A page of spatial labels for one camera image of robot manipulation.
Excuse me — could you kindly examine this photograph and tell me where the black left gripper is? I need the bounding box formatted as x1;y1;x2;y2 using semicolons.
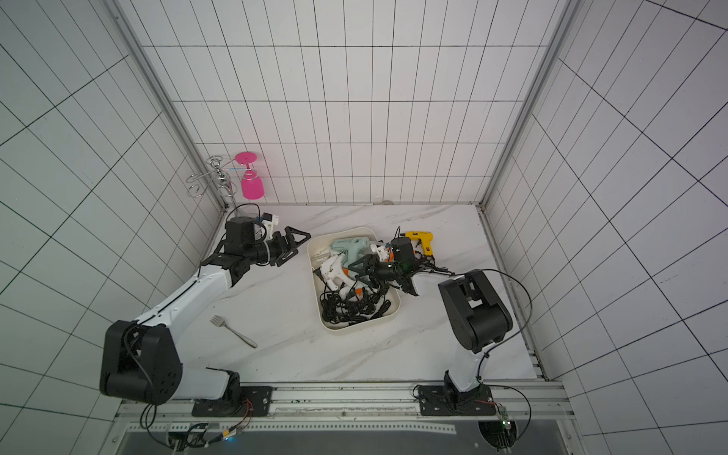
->
246;226;313;267

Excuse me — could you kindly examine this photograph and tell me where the yellow glue gun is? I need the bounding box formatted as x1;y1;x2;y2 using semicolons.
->
404;231;434;258

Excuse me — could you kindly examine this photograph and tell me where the small white glue gun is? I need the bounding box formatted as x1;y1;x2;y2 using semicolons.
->
318;253;356;290

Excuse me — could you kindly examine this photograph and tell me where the large mint glue gun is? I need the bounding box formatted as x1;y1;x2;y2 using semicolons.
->
330;237;377;268

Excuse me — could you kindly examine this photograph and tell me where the orange glue gun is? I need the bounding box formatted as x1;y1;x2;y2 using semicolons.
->
372;244;392;263

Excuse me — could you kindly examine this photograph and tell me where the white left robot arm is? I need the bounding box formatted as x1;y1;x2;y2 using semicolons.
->
100;213;311;417

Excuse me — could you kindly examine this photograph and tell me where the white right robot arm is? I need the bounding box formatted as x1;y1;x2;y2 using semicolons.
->
348;236;514;416

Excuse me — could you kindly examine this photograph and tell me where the cream plastic storage tray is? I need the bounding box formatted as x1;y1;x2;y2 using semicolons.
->
307;227;401;334

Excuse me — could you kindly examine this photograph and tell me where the pink plastic wine glass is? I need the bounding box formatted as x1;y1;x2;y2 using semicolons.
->
234;152;265;201

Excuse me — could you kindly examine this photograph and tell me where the silver metal fork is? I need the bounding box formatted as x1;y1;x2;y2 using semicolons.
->
210;315;258;349

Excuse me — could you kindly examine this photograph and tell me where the chrome glass holder stand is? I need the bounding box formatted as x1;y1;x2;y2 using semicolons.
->
185;155;236;199

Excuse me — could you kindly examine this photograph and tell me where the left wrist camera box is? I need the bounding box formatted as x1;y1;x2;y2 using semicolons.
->
260;212;280;236

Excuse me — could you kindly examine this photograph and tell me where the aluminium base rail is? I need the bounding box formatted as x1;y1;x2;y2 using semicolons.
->
118;381;576;437

